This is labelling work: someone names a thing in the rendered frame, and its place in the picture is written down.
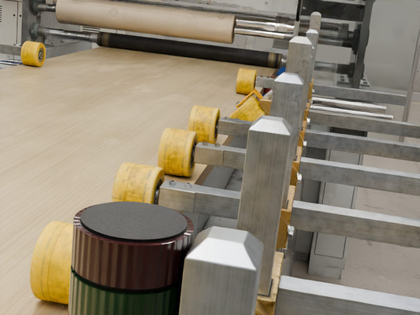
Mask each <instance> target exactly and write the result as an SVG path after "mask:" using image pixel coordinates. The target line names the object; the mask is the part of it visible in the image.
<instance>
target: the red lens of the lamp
mask: <svg viewBox="0 0 420 315"><path fill-rule="evenodd" d="M93 206H95V205H93ZM90 207H91V206H89V207H86V208H84V209H82V210H80V211H79V212H77V213H76V215H75V216H74V218H73V230H72V251H71V265H72V267H73V269H74V270H75V271H76V272H77V273H78V274H79V275H81V276H82V277H84V278H86V279H88V280H90V281H92V282H95V283H98V284H102V285H105V286H110V287H114V288H122V289H152V288H160V287H163V286H168V285H170V284H174V283H176V282H178V281H180V280H181V279H182V278H183V267H184V258H185V257H186V254H187V253H188V251H189V249H190V247H191V245H192V244H193V233H194V224H193V222H192V221H191V220H190V219H189V218H188V217H187V216H185V215H183V214H181V213H180V212H178V213H179V214H181V215H182V216H184V218H185V219H186V221H187V225H188V229H187V231H186V232H185V233H184V234H183V235H182V236H179V237H177V238H175V239H171V240H168V241H162V242H149V243H136V242H122V241H115V240H112V239H107V238H104V237H101V236H97V235H95V234H93V233H91V232H89V231H87V230H86V229H84V228H83V227H82V226H81V223H80V222H79V218H80V217H81V214H82V213H83V211H85V210H86V209H87V208H90ZM176 212H177V211H176Z"/></svg>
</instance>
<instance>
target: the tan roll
mask: <svg viewBox="0 0 420 315"><path fill-rule="evenodd" d="M37 8H38V10H39V11H47V12H53V13H56V19H57V21H58V22H59V23H63V24H73V25H79V26H89V27H94V28H104V29H114V30H120V31H130V32H135V33H145V34H155V35H161V36H171V37H176V38H186V39H196V40H202V41H212V42H217V43H227V44H232V43H233V42H234V37H235V34H240V35H245V36H256V37H261V38H271V39H282V40H287V41H290V40H291V39H292V38H293V32H284V31H274V30H268V29H258V28H252V27H242V26H235V18H236V16H235V15H229V14H218V13H213V12H202V11H192V10H186V9H175V8H170V7H159V6H148V5H143V4H132V3H126V2H116V1H105V0H57V3H56V4H46V3H40V2H39V3H38V5H37Z"/></svg>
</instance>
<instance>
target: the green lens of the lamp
mask: <svg viewBox="0 0 420 315"><path fill-rule="evenodd" d="M181 286H182V281H181V282H179V283H178V284H176V285H175V286H173V287H170V288H167V289H164V290H161V291H155V292H145V293H127V292H116V291H110V290H107V289H102V288H100V287H96V286H93V285H92V284H89V283H88V282H86V281H84V280H83V279H81V278H80V277H79V276H78V274H77V273H76V271H75V270H74V269H73V267H72V265H71V273H70V285H69V307H68V309H69V313H70V314H71V315H179V304H180V297H181Z"/></svg>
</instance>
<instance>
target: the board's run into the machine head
mask: <svg viewBox="0 0 420 315"><path fill-rule="evenodd" d="M94 49H100V50H105V51H115V52H120V53H130V54H140V55H145V56H154V57H160V58H169V59H179V60H185V61H194V62H199V63H209V64H218V65H224V66H233V67H239V68H248V69H258V70H263V71H272V72H274V76H275V75H276V74H277V73H278V71H279V69H276V68H271V67H261V66H252V65H246V64H237V63H231V62H222V61H212V60H207V59H197V58H191V57H182V56H172V55H167V54H158V53H152V52H142V51H133V50H127V49H118V48H112V47H97V48H94Z"/></svg>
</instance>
